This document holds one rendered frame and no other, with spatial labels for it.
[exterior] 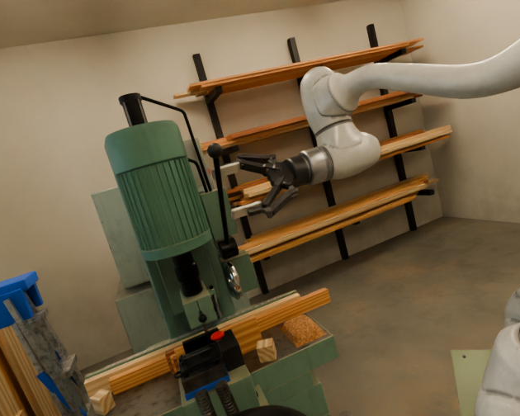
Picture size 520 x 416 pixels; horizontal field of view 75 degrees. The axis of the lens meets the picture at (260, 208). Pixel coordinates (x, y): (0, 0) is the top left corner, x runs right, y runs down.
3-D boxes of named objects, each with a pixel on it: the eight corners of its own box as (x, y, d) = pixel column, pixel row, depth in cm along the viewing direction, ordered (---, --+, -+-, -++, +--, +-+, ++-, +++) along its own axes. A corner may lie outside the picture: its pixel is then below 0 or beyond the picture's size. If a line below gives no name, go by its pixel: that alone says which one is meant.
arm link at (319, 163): (312, 164, 92) (292, 170, 90) (317, 138, 85) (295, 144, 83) (329, 187, 87) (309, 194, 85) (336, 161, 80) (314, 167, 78)
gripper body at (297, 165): (309, 191, 85) (276, 201, 82) (294, 168, 90) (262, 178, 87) (314, 169, 79) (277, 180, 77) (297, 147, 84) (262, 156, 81)
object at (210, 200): (214, 240, 107) (200, 195, 104) (210, 236, 115) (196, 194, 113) (239, 232, 109) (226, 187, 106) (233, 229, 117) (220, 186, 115)
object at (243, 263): (233, 297, 108) (222, 262, 106) (228, 290, 114) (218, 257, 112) (260, 286, 110) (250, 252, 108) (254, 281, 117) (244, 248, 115)
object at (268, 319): (114, 395, 84) (108, 381, 83) (115, 390, 85) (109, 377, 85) (331, 301, 100) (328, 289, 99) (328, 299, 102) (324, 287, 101)
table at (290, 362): (72, 527, 59) (59, 498, 58) (99, 413, 88) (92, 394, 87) (362, 377, 75) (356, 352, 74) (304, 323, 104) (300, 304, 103)
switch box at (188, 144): (195, 188, 114) (180, 141, 111) (191, 188, 123) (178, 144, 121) (212, 183, 115) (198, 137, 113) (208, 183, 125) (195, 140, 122)
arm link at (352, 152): (323, 187, 90) (305, 142, 92) (371, 172, 94) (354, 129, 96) (340, 177, 80) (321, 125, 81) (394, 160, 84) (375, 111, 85)
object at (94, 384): (90, 401, 84) (83, 384, 83) (92, 396, 86) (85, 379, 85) (304, 309, 100) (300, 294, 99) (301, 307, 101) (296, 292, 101)
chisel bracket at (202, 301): (192, 336, 84) (182, 304, 83) (187, 314, 98) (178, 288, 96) (220, 324, 86) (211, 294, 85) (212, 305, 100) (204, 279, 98)
